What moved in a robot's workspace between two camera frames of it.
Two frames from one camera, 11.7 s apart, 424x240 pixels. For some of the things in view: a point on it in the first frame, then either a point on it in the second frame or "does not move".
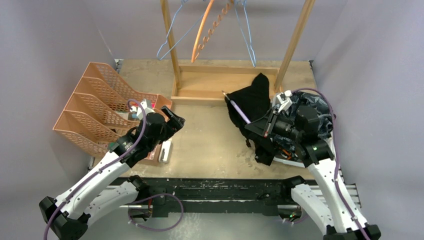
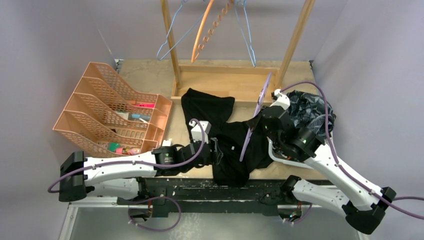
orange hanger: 210,31 does not move
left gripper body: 169,127 -> 212,158
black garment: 247,104 -> 207,116
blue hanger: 248,30 does not move
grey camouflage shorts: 301,99 does not move
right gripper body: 283,126 does not move
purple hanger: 237,107 -> 259,106
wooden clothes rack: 206,85 does not move
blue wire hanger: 169,32 does not move
